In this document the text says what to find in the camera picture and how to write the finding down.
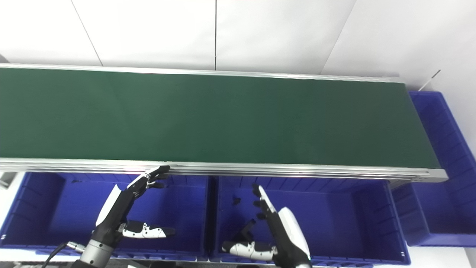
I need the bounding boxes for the blue plastic bin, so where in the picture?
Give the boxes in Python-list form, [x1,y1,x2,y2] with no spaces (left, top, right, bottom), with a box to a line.
[209,175,412,266]
[0,171,211,262]
[390,91,476,248]

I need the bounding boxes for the thin white cord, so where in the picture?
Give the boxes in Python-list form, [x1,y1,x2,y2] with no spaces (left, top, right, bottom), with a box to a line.
[418,69,442,92]

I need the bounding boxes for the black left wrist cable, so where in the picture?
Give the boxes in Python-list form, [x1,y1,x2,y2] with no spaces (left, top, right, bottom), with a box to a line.
[40,241,87,268]

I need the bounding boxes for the green conveyor belt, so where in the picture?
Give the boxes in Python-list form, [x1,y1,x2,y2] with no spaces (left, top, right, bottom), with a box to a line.
[0,63,449,184]

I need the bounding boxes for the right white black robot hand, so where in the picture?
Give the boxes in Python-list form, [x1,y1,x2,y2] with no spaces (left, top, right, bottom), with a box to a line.
[222,183,312,267]

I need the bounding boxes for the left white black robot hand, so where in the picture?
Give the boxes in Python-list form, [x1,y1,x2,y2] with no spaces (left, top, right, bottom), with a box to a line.
[91,165,176,245]

